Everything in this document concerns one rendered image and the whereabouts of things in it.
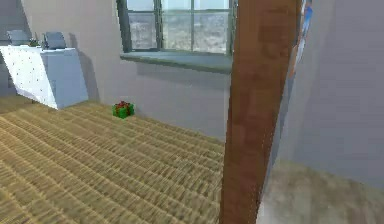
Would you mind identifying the colourful wall picture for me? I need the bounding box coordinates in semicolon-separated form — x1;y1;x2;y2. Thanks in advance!
287;0;314;79

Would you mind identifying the brown wooden room door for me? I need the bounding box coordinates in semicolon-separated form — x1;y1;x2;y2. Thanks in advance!
218;0;306;224

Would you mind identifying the grey blue box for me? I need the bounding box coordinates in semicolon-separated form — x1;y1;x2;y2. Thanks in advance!
6;29;32;47
41;31;68;51

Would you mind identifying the white chest of drawers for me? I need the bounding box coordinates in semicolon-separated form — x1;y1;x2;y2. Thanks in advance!
0;44;90;111

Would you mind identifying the grey framed window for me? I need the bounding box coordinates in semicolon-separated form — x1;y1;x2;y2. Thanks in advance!
115;0;238;75

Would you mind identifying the green red gift box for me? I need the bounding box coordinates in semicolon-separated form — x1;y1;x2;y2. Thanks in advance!
112;100;136;120

